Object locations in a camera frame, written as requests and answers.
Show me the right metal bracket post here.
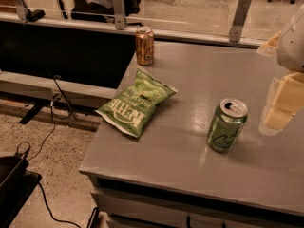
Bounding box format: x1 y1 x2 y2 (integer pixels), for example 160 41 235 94
229 0 251 43

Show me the left metal bracket post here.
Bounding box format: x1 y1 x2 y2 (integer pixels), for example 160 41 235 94
13 0 30 20

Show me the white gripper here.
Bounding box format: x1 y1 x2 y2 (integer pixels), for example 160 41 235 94
257 5 304 136

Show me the green kettle chips bag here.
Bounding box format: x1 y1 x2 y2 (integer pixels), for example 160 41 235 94
96 67 178 138

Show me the orange soda can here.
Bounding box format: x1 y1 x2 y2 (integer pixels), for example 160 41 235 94
135 26 154 66

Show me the black cable near cart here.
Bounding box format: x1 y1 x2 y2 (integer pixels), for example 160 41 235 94
37 182 83 228

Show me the dark bag behind glass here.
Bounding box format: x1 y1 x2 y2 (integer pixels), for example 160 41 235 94
71 0 141 23

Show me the green soda can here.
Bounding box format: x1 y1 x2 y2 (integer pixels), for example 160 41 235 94
207 98 248 152

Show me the black floor cable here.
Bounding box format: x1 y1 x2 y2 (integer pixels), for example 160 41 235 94
15 74 77 163

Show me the gray cabinet drawer front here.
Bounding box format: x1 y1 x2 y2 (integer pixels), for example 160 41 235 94
91 188 304 228

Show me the middle metal bracket post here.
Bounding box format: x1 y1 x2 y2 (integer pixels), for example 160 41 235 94
112 0 125 30

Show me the black cart lower left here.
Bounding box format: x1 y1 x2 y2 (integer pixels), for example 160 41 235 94
0 156 42 228

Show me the metal bracket post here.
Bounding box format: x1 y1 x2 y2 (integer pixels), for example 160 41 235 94
229 0 251 43
112 0 125 30
13 0 30 20

